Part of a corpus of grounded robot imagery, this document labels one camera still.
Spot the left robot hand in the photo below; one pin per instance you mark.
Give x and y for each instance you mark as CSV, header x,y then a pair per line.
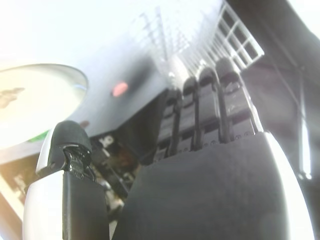
x,y
200,187

